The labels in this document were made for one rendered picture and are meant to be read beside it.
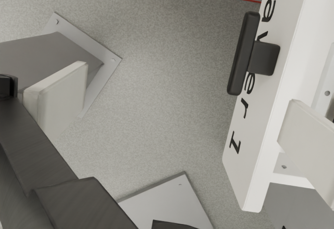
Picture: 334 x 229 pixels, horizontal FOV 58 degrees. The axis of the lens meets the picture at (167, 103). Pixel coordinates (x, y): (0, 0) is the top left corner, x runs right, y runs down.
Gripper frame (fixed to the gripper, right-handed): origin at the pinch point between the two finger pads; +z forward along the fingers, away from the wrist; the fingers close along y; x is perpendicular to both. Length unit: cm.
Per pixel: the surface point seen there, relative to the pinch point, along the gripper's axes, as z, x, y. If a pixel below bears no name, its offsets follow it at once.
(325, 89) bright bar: 16.2, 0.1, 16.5
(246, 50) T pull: 9.7, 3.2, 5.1
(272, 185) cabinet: 71, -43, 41
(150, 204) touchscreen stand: 97, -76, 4
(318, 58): 17.4, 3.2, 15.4
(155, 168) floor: 100, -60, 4
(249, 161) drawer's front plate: 9.7, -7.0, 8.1
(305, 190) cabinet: 53, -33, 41
